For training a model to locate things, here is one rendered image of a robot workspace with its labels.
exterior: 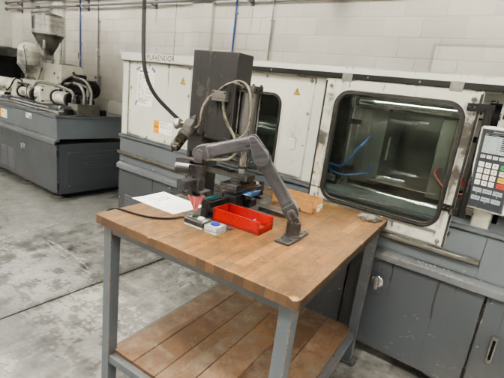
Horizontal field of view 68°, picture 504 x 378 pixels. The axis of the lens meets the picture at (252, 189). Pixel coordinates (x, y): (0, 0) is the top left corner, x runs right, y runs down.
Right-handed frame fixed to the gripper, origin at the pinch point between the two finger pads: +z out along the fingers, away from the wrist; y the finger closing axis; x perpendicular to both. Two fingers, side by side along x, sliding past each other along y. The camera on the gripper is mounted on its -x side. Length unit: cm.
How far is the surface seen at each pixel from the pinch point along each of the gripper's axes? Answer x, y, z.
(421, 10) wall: 309, 10, -147
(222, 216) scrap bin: 9.9, 7.6, 3.5
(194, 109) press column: 30, -31, -38
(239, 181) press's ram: 31.0, 0.6, -8.1
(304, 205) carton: 58, 25, 3
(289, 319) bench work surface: -22, 60, 15
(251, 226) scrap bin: 9.9, 23.3, 3.5
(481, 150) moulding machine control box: 78, 97, -40
